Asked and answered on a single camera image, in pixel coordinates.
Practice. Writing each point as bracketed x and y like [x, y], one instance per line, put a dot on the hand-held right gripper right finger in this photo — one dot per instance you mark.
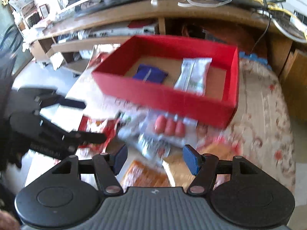
[190, 159]

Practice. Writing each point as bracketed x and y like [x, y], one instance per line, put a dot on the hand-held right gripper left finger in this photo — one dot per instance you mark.
[120, 159]

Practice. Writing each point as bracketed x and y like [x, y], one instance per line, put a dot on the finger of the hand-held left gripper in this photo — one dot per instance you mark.
[72, 103]
[91, 137]

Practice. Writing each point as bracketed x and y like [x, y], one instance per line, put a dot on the orange snack packet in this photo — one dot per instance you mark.
[144, 175]

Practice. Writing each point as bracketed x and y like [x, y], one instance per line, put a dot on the clear sausage packet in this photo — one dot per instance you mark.
[169, 127]

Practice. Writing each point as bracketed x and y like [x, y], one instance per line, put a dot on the red cardboard box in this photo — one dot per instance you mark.
[163, 100]

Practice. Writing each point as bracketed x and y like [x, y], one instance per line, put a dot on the blue snack packet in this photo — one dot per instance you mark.
[150, 74]

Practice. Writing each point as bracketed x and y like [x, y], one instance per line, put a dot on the red snack packet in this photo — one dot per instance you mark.
[96, 124]

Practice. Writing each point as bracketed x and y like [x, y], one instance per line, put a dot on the brown snack packet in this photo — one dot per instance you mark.
[178, 170]

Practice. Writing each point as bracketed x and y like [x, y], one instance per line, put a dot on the grey white snack packet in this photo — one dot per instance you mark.
[153, 147]

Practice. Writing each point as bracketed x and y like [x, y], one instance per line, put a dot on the floral tablecloth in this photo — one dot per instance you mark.
[261, 115]

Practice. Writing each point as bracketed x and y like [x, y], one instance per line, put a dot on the wooden tv stand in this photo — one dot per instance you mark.
[134, 10]

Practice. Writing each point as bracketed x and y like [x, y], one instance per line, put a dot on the blue plastic object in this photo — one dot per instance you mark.
[255, 60]

